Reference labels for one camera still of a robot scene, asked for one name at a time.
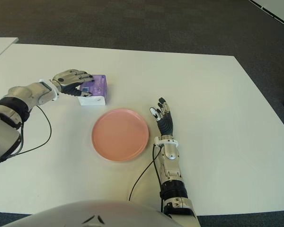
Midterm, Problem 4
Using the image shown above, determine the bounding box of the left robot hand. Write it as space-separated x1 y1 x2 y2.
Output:
51 69 95 97

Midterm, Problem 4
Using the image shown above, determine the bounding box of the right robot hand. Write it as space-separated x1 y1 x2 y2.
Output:
149 96 175 137

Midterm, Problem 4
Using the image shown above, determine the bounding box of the purple tissue pack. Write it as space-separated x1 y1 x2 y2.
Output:
77 74 107 106

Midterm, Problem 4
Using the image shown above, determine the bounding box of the pink plate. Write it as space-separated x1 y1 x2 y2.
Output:
91 108 150 163

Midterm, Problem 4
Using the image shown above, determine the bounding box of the white neighbouring table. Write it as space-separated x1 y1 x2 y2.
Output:
0 37 19 64

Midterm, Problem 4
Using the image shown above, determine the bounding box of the silver robot torso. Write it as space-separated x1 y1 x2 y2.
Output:
4 200 178 227

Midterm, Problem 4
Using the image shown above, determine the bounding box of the white baseboard panel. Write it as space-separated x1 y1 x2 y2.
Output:
248 0 284 28

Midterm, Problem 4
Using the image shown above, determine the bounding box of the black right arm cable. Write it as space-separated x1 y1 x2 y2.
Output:
128 143 163 212

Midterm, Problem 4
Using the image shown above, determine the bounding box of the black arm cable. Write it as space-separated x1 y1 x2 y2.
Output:
0 105 52 175
128 143 163 212

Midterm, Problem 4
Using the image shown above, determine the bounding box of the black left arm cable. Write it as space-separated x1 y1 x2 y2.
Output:
0 105 52 175

